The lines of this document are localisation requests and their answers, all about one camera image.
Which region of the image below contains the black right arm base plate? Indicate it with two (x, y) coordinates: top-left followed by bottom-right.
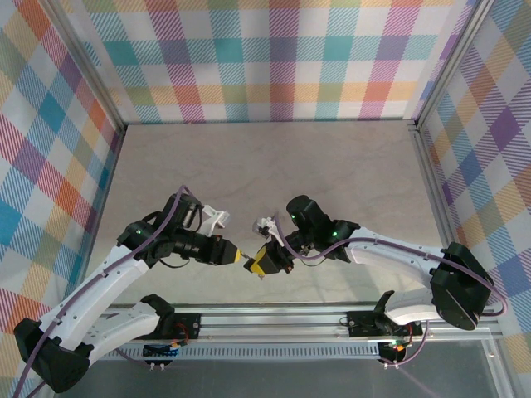
(346, 309), (424, 337)

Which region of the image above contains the black controller box blue face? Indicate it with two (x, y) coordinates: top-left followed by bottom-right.
(142, 340), (182, 362)

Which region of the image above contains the perforated grey cable duct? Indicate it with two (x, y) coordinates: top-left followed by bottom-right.
(111, 342), (385, 361)

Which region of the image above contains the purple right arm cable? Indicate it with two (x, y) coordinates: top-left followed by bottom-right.
(273, 211), (509, 368)

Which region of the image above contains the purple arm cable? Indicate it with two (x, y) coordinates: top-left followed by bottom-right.
(273, 211), (509, 368)
(14, 185), (200, 398)

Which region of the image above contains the thin black left gripper cable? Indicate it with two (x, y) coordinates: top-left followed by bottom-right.
(159, 252), (196, 270)

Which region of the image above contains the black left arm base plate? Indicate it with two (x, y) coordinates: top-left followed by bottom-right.
(172, 312), (203, 340)

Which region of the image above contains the aluminium frame post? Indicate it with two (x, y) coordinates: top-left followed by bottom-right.
(48, 0), (127, 133)
(413, 0), (498, 129)

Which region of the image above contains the aluminium side rail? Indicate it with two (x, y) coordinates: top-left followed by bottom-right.
(73, 124), (127, 311)
(407, 119), (475, 306)

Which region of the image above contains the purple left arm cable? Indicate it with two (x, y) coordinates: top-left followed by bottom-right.
(14, 185), (200, 398)

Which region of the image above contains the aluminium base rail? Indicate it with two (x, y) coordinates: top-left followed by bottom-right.
(49, 301), (505, 346)

